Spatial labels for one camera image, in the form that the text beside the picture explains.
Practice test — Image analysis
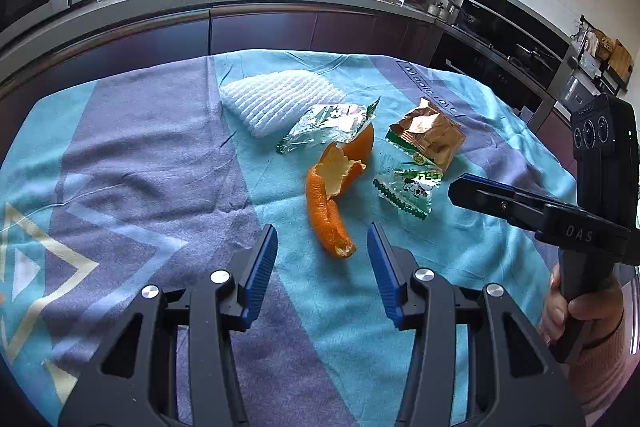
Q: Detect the black built-in oven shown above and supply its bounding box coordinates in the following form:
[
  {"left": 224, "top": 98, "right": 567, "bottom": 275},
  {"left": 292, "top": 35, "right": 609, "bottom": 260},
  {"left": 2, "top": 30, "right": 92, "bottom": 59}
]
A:
[{"left": 430, "top": 0, "right": 573, "bottom": 108}]

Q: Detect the teal grey printed tablecloth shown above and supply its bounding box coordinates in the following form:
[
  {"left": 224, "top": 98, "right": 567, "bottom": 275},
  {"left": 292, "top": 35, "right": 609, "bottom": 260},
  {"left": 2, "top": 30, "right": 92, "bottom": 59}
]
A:
[{"left": 0, "top": 49, "right": 581, "bottom": 427}]

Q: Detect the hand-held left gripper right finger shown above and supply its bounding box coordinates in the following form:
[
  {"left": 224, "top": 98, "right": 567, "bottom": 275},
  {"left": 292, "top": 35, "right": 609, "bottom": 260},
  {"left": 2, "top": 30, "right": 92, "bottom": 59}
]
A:
[{"left": 366, "top": 222, "right": 586, "bottom": 427}]

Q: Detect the person's right forearm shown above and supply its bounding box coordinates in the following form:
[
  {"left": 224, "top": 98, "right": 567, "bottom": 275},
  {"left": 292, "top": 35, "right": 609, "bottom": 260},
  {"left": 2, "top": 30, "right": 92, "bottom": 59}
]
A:
[{"left": 565, "top": 307, "right": 640, "bottom": 427}]

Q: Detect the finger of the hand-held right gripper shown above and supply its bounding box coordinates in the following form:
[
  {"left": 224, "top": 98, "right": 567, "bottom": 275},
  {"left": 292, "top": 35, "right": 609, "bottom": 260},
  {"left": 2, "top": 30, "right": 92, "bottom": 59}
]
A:
[
  {"left": 448, "top": 179, "right": 551, "bottom": 233},
  {"left": 459, "top": 173, "right": 548, "bottom": 208}
]

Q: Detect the small metal pot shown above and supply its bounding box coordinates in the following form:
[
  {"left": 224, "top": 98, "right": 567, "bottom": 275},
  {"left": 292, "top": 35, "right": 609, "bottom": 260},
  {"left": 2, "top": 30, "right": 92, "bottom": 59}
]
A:
[{"left": 442, "top": 0, "right": 473, "bottom": 25}]

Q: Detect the silver green snack wrapper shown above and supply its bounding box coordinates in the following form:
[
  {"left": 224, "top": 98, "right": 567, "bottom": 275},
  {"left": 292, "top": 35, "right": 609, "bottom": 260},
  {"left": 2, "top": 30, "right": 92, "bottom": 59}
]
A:
[{"left": 276, "top": 97, "right": 381, "bottom": 155}]

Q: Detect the orange peel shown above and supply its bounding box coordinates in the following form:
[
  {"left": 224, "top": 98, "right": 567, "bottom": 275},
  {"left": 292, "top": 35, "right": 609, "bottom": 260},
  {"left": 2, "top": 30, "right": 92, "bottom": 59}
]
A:
[{"left": 306, "top": 123, "right": 376, "bottom": 258}]

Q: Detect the clear green snack wrapper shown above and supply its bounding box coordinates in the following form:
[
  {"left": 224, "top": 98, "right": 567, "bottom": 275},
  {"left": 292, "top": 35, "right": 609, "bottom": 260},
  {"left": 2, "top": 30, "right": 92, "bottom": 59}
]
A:
[{"left": 372, "top": 152, "right": 445, "bottom": 222}]

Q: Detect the kitchen counter with cabinets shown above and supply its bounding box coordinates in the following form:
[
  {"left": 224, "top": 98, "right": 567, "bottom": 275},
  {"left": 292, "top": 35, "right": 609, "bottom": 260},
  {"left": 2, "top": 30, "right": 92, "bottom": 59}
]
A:
[{"left": 0, "top": 0, "right": 443, "bottom": 118}]

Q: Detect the metal rack with boxes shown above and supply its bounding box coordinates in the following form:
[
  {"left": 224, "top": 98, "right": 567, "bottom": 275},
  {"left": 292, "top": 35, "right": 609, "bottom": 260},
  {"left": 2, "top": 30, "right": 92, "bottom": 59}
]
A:
[{"left": 555, "top": 14, "right": 636, "bottom": 108}]

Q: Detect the brown foil wrapper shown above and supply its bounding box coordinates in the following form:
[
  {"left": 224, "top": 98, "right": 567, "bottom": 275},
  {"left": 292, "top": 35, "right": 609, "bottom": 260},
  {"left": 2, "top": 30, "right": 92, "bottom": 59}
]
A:
[{"left": 386, "top": 97, "right": 467, "bottom": 172}]

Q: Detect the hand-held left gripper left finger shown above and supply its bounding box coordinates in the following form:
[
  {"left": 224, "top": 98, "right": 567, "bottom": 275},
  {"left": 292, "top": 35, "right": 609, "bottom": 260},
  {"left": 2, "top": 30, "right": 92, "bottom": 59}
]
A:
[{"left": 57, "top": 223, "right": 279, "bottom": 427}]

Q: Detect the white foam fruit net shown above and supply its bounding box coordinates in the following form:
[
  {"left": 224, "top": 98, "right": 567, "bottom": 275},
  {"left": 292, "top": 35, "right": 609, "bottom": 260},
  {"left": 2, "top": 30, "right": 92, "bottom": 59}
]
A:
[{"left": 219, "top": 69, "right": 346, "bottom": 138}]

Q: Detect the person's right hand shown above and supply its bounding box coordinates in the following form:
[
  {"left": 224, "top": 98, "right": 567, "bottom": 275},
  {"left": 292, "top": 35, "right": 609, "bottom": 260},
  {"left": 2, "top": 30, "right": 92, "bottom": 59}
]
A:
[{"left": 540, "top": 264, "right": 626, "bottom": 350}]

